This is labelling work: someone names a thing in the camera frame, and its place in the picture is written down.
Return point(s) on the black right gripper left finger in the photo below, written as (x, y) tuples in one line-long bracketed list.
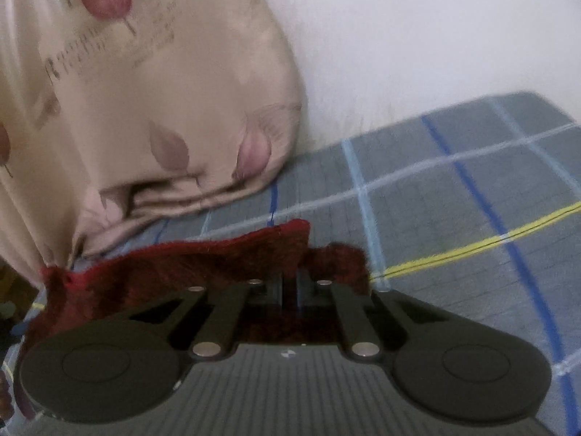
[(238, 308)]

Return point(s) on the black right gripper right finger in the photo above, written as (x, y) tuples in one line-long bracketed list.
[(331, 312)]

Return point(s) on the dark red fluffy cloth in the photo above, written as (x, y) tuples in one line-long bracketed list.
[(134, 279)]

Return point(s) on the grey plaid bed sheet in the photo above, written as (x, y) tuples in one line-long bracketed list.
[(474, 208)]

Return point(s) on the beige leaf-print curtain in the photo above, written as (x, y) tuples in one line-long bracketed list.
[(115, 113)]

